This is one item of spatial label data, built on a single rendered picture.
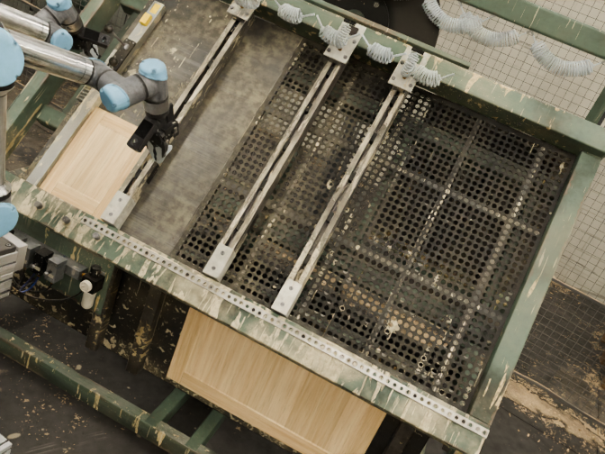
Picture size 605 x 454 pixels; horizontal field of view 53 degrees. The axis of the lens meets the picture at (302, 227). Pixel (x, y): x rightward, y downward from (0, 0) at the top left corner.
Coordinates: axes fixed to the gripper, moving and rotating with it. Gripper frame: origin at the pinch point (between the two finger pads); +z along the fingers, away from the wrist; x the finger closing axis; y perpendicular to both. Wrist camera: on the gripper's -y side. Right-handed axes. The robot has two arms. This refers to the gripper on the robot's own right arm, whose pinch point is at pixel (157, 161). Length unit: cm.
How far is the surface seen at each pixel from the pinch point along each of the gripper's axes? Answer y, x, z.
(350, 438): 4, -90, 100
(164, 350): -10, -3, 104
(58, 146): 7, 62, 34
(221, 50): 71, 30, 7
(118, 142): 22, 44, 32
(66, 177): 1, 52, 40
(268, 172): 42, -16, 26
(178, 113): 43, 30, 22
